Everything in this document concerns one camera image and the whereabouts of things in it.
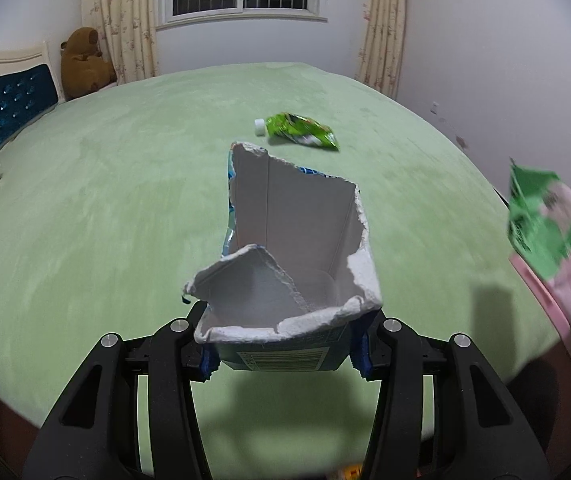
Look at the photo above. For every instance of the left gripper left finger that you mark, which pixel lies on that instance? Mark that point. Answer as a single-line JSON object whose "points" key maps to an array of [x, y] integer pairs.
{"points": [[92, 431]]}

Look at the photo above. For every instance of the floral curtain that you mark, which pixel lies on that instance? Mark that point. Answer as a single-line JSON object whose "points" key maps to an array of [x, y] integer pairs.
{"points": [[127, 35], [381, 54]]}

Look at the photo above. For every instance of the green snack bag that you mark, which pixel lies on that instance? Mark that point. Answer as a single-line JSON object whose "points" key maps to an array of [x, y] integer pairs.
{"points": [[301, 130]]}

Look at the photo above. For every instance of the torn blue carton box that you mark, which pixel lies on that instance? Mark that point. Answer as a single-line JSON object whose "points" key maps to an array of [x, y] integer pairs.
{"points": [[296, 268]]}

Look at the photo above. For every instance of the right floral curtain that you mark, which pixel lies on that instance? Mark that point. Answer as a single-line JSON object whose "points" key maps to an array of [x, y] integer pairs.
{"points": [[381, 54]]}

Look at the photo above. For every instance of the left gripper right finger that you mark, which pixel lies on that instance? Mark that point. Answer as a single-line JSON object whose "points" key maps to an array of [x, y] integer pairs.
{"points": [[479, 431]]}

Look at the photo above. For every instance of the left floral curtain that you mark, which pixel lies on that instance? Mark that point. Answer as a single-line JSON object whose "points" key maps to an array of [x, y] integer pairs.
{"points": [[127, 35]]}

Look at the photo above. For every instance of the green pink package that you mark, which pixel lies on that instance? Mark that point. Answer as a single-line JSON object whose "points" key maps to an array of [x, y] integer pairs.
{"points": [[539, 230]]}

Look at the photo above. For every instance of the white bottle cap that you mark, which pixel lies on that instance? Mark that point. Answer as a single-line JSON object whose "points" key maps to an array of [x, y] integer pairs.
{"points": [[260, 127]]}

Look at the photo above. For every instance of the brown teddy bear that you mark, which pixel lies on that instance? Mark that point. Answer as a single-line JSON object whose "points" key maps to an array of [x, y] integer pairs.
{"points": [[83, 68]]}

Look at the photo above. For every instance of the green bed sheet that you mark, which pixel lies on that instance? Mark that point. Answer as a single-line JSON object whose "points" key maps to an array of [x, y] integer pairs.
{"points": [[110, 204]]}

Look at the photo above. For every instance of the cream blue tufted headboard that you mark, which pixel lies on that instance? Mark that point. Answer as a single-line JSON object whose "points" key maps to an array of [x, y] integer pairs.
{"points": [[29, 88]]}

